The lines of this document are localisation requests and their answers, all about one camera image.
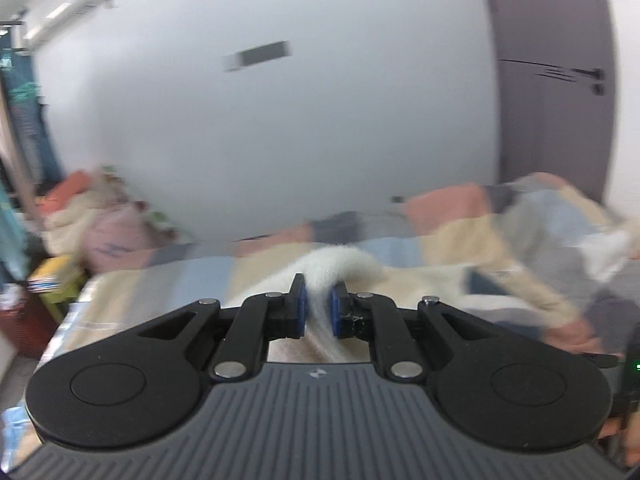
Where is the orange box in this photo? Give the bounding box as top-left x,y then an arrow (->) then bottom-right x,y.
42,170 -> 94,207

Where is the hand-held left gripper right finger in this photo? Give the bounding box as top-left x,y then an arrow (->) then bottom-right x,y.
329,281 -> 501,381

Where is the row of hanging clothes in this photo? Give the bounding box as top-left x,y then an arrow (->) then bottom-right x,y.
0,22 -> 57,282

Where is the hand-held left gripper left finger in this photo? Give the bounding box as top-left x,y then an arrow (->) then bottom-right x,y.
137,273 -> 307,381

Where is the patchwork quilt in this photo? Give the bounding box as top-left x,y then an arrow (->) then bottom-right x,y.
0,171 -> 640,466

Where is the pink bedding bundle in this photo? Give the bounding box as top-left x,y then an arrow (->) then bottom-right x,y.
81,202 -> 162,272

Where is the cream fleece jacket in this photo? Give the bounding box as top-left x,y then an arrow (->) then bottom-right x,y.
227,246 -> 576,364

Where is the red basket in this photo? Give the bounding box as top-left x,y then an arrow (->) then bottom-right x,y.
0,284 -> 62,359

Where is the stack of books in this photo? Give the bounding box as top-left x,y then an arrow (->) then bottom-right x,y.
27,255 -> 84,294

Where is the white air conditioner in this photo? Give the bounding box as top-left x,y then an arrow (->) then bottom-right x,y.
19,0 -> 124,52

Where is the grey door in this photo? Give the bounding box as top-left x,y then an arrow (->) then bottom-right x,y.
475,0 -> 619,202

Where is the green stool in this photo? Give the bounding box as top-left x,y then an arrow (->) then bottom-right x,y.
40,280 -> 87,322

